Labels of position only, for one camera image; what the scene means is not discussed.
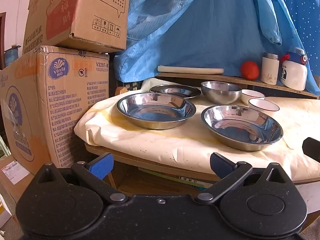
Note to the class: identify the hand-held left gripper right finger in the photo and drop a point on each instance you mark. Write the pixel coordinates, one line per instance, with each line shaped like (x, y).
(220, 165)

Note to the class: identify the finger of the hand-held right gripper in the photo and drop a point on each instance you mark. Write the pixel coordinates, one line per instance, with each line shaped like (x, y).
(312, 148)

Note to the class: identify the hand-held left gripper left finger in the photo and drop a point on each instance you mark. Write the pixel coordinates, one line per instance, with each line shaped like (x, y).
(101, 166)

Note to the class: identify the deep stainless steel plate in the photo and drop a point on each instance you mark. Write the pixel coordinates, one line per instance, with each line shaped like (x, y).
(240, 130)
(155, 112)

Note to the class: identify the white red-rimmed bowl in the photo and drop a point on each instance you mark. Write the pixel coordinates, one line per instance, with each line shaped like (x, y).
(263, 105)
(251, 95)

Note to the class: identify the stainless steel bowl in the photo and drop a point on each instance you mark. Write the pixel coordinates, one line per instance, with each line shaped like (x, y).
(220, 95)

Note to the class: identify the shallow stainless steel plate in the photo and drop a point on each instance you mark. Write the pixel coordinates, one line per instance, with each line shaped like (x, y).
(175, 91)

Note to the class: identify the wooden table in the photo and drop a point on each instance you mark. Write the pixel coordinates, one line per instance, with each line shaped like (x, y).
(125, 156)

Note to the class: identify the books under table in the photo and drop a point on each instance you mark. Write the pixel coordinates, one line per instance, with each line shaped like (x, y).
(175, 177)

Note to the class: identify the cream paper table cover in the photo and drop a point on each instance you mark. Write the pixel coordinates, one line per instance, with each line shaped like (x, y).
(150, 142)

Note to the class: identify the large printed cardboard box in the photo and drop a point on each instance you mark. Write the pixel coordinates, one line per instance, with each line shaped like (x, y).
(62, 105)

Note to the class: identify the white bottle with blue lid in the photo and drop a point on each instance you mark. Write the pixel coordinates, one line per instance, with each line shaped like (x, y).
(293, 76)

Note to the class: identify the round wooden knob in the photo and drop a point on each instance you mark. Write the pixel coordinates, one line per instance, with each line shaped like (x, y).
(120, 91)

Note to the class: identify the black plastic crate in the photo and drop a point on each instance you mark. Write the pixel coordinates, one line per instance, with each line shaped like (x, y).
(132, 86)

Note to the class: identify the wooden shelf board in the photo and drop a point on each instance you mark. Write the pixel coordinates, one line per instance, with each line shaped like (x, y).
(225, 78)

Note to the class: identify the white thermos cup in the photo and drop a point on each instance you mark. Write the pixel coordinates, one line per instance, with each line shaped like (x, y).
(269, 71)

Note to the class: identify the labelled cardboard parcel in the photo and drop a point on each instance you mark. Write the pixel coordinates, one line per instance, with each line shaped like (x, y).
(12, 177)

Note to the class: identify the red tomato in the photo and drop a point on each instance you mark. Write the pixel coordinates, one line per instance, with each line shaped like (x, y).
(250, 70)

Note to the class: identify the white rolling pin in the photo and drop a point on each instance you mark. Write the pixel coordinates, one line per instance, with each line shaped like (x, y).
(190, 69)

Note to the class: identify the blue white-dotted cloth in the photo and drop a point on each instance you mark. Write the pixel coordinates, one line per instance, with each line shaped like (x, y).
(307, 17)

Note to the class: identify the blue work coat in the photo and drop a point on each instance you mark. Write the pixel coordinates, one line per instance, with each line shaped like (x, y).
(200, 30)

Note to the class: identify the blue metal container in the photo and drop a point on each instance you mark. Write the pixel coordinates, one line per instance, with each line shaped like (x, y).
(12, 55)

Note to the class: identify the small brown cardboard box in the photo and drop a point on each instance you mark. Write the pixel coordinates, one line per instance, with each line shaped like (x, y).
(75, 17)

